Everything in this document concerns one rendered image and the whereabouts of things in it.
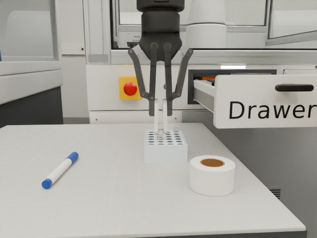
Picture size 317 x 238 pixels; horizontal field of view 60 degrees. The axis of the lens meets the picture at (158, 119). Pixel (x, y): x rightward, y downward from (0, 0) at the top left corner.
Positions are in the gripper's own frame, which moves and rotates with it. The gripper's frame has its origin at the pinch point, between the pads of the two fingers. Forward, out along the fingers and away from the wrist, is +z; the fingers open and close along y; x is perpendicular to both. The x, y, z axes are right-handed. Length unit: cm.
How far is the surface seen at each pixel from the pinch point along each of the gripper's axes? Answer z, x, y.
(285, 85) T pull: -6.5, -3.7, 23.9
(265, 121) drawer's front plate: 1.3, -0.2, 22.1
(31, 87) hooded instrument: 0, 72, -57
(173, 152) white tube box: 6.1, -5.2, 2.4
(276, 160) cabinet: 23, 34, 42
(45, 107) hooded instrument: 13, 94, -60
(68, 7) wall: -86, 367, -120
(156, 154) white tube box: 6.6, -5.2, -0.9
